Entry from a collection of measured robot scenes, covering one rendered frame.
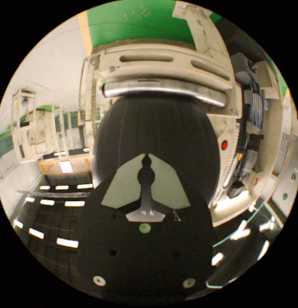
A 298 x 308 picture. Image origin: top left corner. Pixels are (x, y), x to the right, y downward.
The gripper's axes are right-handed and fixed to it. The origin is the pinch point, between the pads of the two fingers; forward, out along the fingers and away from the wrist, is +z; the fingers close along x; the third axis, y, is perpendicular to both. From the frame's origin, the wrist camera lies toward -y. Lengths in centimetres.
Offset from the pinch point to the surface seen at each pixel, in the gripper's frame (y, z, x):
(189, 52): -21.9, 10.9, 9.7
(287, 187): 7, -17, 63
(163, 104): -6.5, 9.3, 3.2
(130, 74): -14.7, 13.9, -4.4
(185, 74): -15.0, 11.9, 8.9
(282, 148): 14, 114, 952
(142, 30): -94, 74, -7
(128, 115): -4.5, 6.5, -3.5
